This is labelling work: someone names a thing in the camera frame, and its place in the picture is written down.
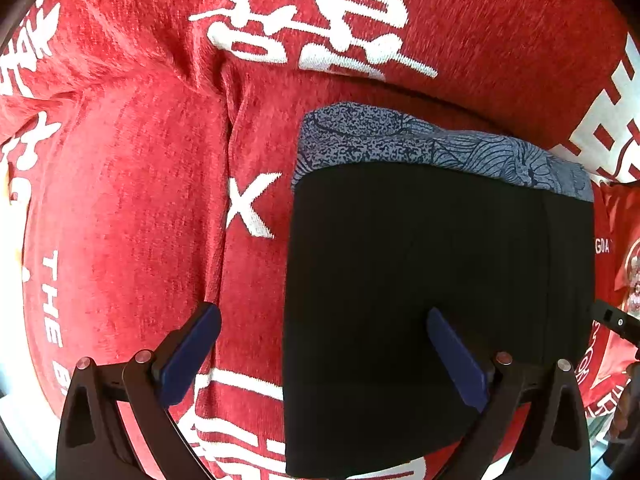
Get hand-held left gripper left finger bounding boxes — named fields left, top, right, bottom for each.
left=55, top=302, right=223, bottom=480

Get black pants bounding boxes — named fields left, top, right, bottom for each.
left=282, top=102, right=597, bottom=479

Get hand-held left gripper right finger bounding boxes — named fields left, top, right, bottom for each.
left=426, top=307, right=594, bottom=480

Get red printed blanket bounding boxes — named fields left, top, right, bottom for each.
left=0, top=0, right=640, bottom=480

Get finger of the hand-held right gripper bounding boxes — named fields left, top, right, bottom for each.
left=590, top=300, right=640, bottom=348

